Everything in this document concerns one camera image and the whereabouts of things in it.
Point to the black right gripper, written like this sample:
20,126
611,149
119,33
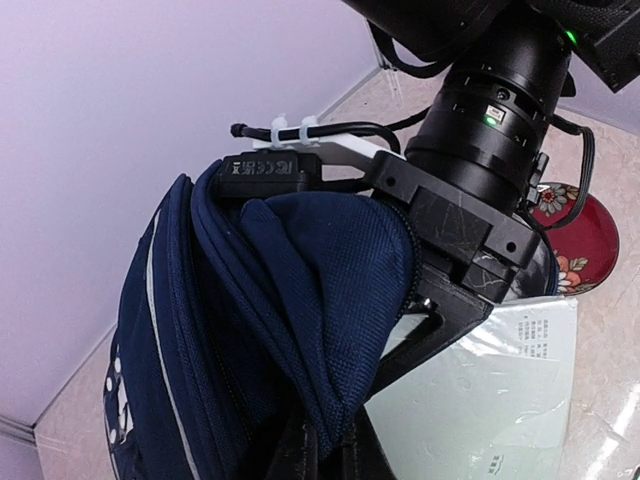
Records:
479,253

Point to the pale green thin book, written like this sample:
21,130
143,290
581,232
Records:
494,405

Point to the navy blue student backpack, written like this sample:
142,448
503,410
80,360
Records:
248,337

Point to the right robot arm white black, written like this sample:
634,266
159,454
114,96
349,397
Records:
466,181

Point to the red floral plate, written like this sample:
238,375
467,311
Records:
586,250

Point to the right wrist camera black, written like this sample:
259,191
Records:
286,159

